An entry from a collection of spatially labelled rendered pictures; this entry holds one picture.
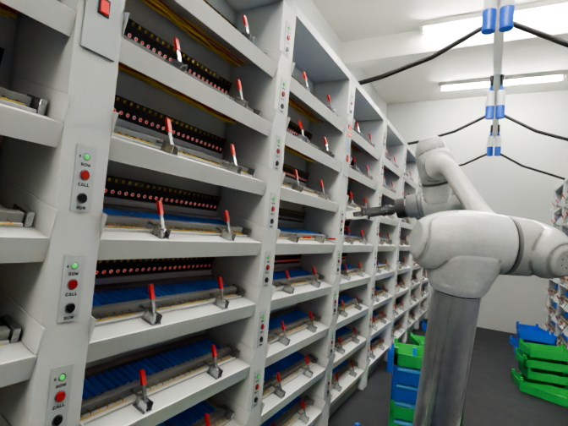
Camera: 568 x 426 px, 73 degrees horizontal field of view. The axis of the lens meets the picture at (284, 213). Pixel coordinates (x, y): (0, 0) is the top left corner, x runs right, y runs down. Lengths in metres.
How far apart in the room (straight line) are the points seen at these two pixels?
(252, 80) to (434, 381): 1.07
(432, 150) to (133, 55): 0.97
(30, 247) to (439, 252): 0.76
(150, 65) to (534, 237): 0.89
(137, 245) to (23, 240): 0.23
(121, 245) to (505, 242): 0.79
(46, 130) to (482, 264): 0.85
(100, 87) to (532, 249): 0.91
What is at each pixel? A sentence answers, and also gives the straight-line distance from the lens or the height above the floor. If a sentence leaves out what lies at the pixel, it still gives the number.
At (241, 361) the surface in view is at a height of 0.54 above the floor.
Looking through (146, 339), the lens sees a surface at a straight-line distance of 0.97.
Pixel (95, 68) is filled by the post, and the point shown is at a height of 1.25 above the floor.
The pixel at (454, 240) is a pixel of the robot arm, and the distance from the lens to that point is 0.86.
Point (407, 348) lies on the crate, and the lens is 2.18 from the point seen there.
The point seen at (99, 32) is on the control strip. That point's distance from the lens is 0.87.
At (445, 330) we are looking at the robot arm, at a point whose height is 0.80.
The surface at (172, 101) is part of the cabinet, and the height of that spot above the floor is 1.34.
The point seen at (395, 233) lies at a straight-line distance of 3.27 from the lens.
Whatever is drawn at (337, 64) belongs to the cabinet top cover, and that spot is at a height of 1.76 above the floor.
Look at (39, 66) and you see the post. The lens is 0.91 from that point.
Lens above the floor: 0.98
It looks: 2 degrees up
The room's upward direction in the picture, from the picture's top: 5 degrees clockwise
